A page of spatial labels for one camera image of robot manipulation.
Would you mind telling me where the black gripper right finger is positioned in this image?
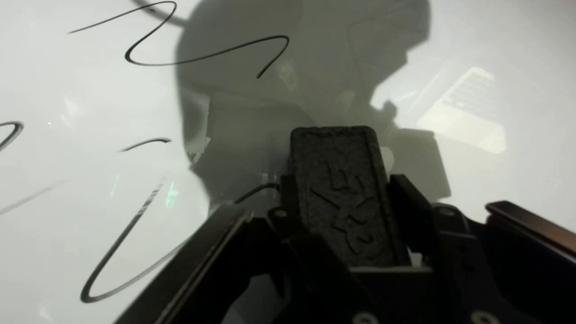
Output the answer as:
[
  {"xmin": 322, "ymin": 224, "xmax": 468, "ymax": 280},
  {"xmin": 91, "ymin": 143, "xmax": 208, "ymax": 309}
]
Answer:
[{"xmin": 385, "ymin": 172, "xmax": 576, "ymax": 324}]

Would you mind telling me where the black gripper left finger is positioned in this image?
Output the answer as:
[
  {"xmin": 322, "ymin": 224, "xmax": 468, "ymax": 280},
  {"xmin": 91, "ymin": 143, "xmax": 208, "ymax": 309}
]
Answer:
[{"xmin": 113, "ymin": 172, "xmax": 302, "ymax": 324}]

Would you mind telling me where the black whiteboard eraser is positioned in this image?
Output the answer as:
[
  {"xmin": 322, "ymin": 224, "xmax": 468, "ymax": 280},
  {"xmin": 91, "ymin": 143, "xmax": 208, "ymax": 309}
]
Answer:
[{"xmin": 288, "ymin": 124, "xmax": 414, "ymax": 269}]

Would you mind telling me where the large glossy whiteboard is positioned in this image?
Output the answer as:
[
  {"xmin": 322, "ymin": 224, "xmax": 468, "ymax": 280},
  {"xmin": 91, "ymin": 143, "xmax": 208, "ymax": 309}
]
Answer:
[{"xmin": 0, "ymin": 0, "xmax": 576, "ymax": 324}]

